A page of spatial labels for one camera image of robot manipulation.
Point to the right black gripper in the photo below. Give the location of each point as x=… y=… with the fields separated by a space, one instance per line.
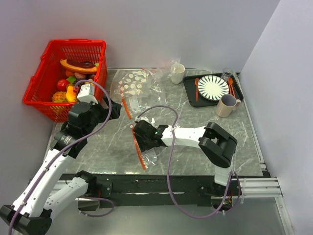
x=143 y=147

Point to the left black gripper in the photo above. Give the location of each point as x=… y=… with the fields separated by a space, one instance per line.
x=115 y=110

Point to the clear zip bag orange zipper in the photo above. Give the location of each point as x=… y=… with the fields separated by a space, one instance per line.
x=146 y=157

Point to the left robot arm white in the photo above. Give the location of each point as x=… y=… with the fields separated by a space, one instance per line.
x=33 y=211

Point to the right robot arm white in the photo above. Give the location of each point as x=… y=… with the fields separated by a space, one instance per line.
x=216 y=143

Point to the polka dot zip bag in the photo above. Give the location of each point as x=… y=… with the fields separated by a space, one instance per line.
x=127 y=83

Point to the crumpled clear plastic bag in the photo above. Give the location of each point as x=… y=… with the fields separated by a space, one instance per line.
x=161 y=78

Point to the orange mango toy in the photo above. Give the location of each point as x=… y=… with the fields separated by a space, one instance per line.
x=71 y=94

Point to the green leaf toy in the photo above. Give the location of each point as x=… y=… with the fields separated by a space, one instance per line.
x=72 y=79

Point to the spiky yellow fruit toy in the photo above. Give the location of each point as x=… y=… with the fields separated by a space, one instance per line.
x=59 y=97

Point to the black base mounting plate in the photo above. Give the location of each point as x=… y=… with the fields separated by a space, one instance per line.
x=152 y=190

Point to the red apple toy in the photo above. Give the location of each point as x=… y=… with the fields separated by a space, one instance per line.
x=62 y=85

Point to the cream ceramic mug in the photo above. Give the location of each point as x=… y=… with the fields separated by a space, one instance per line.
x=177 y=73

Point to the orange plastic fork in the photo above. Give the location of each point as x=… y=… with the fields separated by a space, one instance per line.
x=197 y=92

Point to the red plastic basket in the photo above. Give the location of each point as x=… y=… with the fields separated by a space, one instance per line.
x=43 y=85

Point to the striped white plate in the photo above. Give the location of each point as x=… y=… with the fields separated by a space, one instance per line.
x=212 y=87

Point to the beige mug purple inside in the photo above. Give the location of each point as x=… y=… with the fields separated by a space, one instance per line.
x=226 y=105

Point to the orange plastic spoon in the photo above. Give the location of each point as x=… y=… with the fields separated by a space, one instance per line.
x=230 y=82

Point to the clear drinking glass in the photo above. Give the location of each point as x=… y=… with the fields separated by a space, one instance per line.
x=226 y=74

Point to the aluminium rail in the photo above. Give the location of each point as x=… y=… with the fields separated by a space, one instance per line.
x=244 y=187

